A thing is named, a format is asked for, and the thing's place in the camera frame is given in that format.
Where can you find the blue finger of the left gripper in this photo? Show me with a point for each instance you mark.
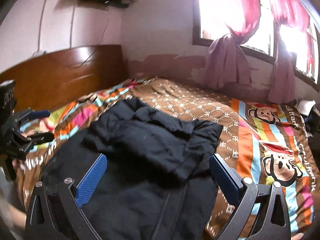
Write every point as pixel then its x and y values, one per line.
pixel 28 115
pixel 38 138

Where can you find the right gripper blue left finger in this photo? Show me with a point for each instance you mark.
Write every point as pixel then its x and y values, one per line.
pixel 59 215

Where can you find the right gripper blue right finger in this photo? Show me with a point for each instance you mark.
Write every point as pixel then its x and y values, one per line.
pixel 272 220

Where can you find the dark navy padded coat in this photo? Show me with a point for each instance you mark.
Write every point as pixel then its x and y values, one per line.
pixel 157 184

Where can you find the brown wooden headboard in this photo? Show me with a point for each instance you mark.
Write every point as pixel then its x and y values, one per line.
pixel 53 80

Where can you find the colourful monkey print bedspread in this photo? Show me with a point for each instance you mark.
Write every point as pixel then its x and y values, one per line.
pixel 264 142

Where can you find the dark cluttered pile beside bed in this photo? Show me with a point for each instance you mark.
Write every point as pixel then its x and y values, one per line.
pixel 312 122

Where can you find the white cloth beside bed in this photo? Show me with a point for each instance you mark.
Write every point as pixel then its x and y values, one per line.
pixel 305 106

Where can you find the left pink curtain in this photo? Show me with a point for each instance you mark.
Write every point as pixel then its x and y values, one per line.
pixel 226 62

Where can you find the window with dark frame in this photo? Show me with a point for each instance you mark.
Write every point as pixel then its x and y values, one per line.
pixel 279 26

